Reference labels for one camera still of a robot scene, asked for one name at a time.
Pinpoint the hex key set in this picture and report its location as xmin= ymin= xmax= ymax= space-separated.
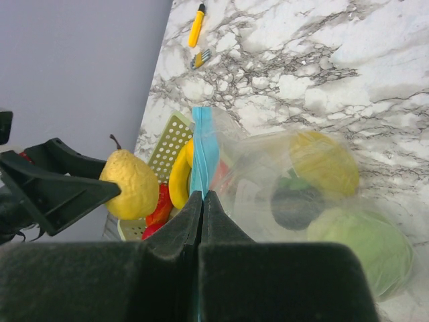
xmin=190 ymin=49 xmax=212 ymax=70

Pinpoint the yellow banana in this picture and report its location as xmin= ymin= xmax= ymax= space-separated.
xmin=168 ymin=138 xmax=194 ymax=210

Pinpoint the yellow lemon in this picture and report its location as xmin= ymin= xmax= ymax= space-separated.
xmin=289 ymin=131 xmax=359 ymax=201

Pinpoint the clear zip top bag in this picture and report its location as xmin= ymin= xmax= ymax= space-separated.
xmin=191 ymin=107 xmax=428 ymax=321

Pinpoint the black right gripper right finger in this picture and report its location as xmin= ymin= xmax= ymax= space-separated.
xmin=198 ymin=191 xmax=378 ymax=321

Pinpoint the green perforated plastic basket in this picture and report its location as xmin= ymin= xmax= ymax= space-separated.
xmin=102 ymin=111 xmax=193 ymax=242

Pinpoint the red orange mango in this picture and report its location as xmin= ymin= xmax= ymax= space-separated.
xmin=145 ymin=183 xmax=173 ymax=226

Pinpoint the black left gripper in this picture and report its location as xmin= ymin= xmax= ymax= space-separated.
xmin=1 ymin=110 xmax=121 ymax=244

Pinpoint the yellow pear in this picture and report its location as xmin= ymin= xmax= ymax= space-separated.
xmin=99 ymin=135 xmax=160 ymax=220

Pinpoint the red pomegranate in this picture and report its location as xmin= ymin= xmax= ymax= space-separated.
xmin=141 ymin=223 xmax=164 ymax=240

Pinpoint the green cabbage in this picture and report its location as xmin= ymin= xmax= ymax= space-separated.
xmin=307 ymin=207 xmax=414 ymax=301

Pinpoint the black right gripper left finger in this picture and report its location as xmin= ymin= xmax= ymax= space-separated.
xmin=1 ymin=192 xmax=203 ymax=321

